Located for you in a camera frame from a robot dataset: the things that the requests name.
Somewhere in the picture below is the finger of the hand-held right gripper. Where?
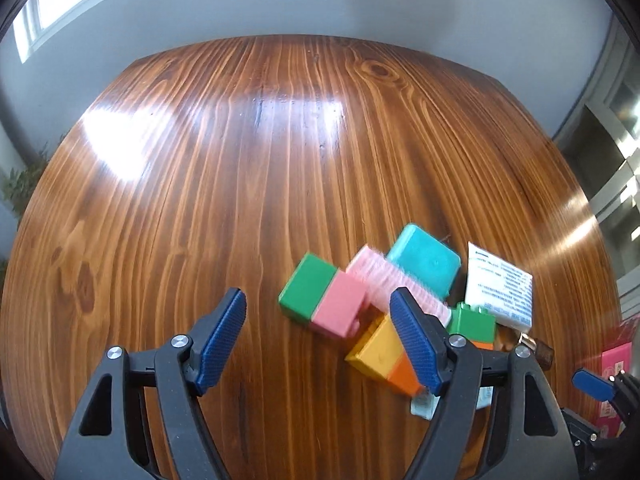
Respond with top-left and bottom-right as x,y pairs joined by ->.
559,406 -> 601,443
572,368 -> 621,402

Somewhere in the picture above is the pink hair roller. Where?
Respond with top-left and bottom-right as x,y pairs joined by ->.
346,244 -> 453,323

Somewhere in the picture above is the pink tin box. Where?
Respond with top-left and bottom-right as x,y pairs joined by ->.
592,312 -> 640,441

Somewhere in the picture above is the window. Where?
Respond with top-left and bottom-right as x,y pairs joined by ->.
10,0 -> 146,63

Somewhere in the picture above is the small white labelled box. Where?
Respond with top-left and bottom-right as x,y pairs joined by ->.
410,385 -> 493,420

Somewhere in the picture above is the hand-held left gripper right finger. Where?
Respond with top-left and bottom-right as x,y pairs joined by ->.
389,287 -> 581,480

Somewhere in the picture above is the green plant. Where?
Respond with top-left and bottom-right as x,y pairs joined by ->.
0,142 -> 51,221

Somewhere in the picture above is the white wipes pack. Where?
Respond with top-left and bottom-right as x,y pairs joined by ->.
465,241 -> 535,332

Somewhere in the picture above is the green pink block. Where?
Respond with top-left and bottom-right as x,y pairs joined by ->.
278,253 -> 368,338

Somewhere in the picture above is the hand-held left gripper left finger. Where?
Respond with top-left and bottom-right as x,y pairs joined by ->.
54,287 -> 248,480

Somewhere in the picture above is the teal plastic box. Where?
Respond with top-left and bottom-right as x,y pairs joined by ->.
386,223 -> 462,297

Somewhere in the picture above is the green orange building block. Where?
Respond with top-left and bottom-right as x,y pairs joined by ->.
446,302 -> 497,351

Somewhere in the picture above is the orange yellow block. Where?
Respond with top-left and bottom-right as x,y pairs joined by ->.
345,312 -> 426,397

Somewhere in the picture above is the wooden desktop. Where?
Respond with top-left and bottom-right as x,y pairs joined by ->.
0,34 -> 626,480

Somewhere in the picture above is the small brown glass bottle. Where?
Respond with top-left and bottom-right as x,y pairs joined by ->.
517,332 -> 556,370

